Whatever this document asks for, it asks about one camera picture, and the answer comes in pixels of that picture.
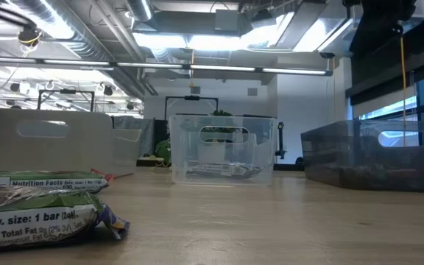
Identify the blue granola bar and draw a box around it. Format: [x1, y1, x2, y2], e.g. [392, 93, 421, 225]
[185, 162, 264, 180]

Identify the dark smoked plastic bin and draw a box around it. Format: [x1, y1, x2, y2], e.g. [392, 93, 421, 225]
[300, 119, 424, 194]

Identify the silver round duct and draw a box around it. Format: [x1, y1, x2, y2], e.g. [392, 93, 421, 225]
[125, 0, 154, 22]

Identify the black gantry frame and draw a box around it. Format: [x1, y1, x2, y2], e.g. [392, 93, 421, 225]
[164, 94, 220, 121]
[37, 88, 96, 111]

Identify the purple green granola bar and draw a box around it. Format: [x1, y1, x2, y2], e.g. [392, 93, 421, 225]
[0, 185, 131, 253]

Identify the clear plastic bin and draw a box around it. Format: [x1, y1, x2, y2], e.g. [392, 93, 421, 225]
[169, 115, 278, 186]

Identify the grey plastic bin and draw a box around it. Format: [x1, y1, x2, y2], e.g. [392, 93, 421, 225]
[0, 108, 143, 176]

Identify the long ceiling light bar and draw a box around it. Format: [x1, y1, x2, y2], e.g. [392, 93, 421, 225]
[0, 57, 333, 77]

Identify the white plant pot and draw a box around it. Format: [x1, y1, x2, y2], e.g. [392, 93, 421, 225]
[197, 141, 227, 165]

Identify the green soft object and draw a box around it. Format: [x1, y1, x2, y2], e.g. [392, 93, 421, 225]
[155, 138, 172, 166]

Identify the brown snack bar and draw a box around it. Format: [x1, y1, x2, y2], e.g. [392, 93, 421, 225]
[0, 169, 116, 194]

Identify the grey ceiling box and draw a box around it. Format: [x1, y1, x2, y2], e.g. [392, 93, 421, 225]
[214, 9, 239, 32]

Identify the green leafy plant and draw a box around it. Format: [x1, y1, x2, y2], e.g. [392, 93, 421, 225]
[197, 109, 252, 144]

